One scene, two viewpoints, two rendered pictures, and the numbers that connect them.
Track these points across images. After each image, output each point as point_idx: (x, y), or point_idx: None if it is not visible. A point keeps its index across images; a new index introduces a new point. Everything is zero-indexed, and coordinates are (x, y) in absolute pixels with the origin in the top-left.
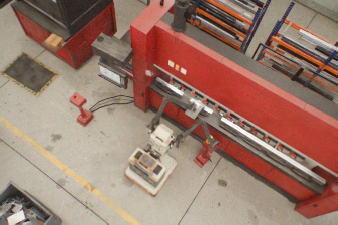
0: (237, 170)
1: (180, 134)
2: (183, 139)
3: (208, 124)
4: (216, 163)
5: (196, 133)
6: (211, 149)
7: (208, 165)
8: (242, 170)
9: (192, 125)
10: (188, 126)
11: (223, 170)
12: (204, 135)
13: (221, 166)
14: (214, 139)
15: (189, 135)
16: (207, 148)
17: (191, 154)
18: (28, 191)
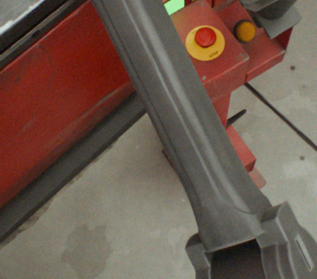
0: None
1: (201, 263)
2: (300, 244)
3: None
4: (249, 94)
5: (61, 150)
6: (262, 46)
7: (257, 136)
8: None
9: (142, 46)
10: (4, 186)
11: (295, 65)
12: (101, 93)
13: (270, 72)
14: None
15: (47, 204)
16: (248, 73)
17: (172, 217)
18: None
